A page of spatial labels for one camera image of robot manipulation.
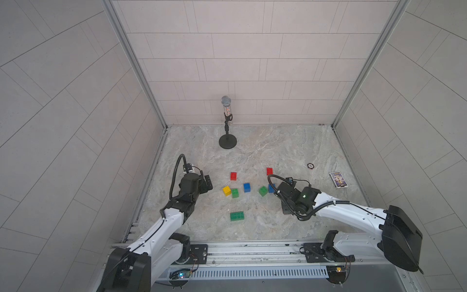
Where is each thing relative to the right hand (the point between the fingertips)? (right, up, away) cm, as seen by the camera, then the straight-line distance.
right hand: (286, 207), depth 83 cm
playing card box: (+28, +11, +8) cm, 32 cm away
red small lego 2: (-6, +15, +12) cm, 20 cm away
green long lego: (-22, -3, -3) cm, 23 cm away
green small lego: (-23, +6, +3) cm, 24 cm away
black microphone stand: (-29, +30, +26) cm, 49 cm away
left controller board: (-43, -18, -18) cm, 50 cm away
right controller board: (+16, -19, -15) cm, 29 cm away
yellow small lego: (-28, +7, +3) cm, 29 cm away
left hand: (-39, +14, +5) cm, 42 cm away
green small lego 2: (-11, +7, +2) cm, 13 cm away
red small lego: (-25, +12, +11) cm, 30 cm away
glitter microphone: (-28, +50, +3) cm, 57 cm away
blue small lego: (-18, +8, +4) cm, 20 cm away
